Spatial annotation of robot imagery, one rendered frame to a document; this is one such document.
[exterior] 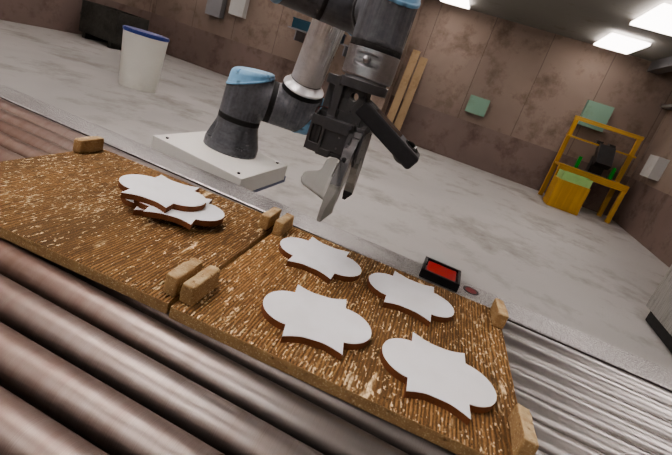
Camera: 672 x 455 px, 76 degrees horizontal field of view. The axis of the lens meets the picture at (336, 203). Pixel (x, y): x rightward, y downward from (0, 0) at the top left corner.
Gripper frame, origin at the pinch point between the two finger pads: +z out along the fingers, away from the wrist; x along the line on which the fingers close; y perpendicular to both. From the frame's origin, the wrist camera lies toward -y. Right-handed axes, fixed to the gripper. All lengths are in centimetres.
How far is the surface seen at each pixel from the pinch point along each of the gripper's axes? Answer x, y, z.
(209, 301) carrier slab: 21.8, 7.4, 9.0
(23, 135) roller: -4, 66, 11
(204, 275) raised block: 21.3, 9.0, 6.4
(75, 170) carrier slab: 4.4, 44.4, 9.0
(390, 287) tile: 0.8, -12.1, 8.0
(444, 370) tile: 16.3, -21.3, 8.0
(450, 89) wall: -965, 7, -40
